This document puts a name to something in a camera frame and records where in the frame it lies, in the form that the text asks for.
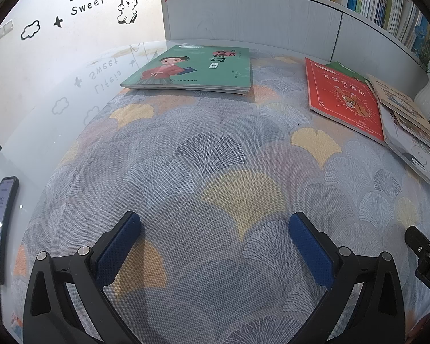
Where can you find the white bookshelf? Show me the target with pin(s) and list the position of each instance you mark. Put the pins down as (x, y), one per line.
(272, 18)

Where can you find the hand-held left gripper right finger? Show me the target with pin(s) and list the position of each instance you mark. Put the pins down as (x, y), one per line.
(311, 254)

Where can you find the dark green book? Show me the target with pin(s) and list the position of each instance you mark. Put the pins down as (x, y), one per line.
(344, 68)

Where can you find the black smartphone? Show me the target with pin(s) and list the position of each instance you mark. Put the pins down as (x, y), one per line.
(3, 215)

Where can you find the white ceramic vase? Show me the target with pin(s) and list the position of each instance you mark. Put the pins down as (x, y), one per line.
(428, 95)

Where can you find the red book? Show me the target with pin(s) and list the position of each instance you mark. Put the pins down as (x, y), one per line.
(344, 96)

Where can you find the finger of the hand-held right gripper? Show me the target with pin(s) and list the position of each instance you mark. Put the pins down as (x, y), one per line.
(419, 245)

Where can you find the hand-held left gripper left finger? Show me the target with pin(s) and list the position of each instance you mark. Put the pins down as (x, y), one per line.
(118, 251)

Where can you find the teal book with girl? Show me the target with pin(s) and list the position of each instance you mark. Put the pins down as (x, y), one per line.
(186, 68)

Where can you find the beige picture book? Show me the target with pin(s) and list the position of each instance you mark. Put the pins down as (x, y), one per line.
(397, 100)

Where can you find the meadow cover book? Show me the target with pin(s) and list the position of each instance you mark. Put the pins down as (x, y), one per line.
(428, 139)

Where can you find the fan-patterned tablecloth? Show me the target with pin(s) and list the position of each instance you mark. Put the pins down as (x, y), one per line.
(215, 150)

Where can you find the row of white and blue books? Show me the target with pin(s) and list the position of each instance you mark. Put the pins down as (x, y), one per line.
(387, 7)

